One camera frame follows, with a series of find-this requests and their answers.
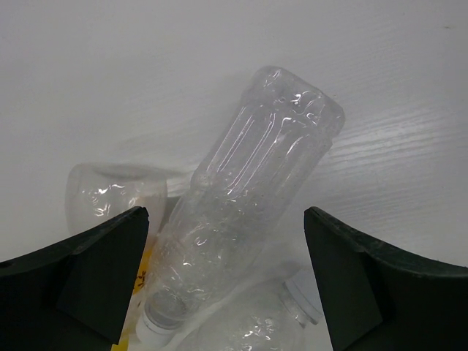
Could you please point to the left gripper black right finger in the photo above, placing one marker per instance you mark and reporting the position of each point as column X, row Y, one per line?
column 376, row 296

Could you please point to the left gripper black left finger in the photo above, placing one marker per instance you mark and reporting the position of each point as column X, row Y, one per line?
column 74, row 294

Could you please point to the clear crushed bottle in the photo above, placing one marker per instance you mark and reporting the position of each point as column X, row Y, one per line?
column 269, row 316

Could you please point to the clear long bottle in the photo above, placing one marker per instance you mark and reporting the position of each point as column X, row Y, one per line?
column 281, row 129

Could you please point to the clear bottle orange label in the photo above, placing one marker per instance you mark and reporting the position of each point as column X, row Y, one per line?
column 97, row 192

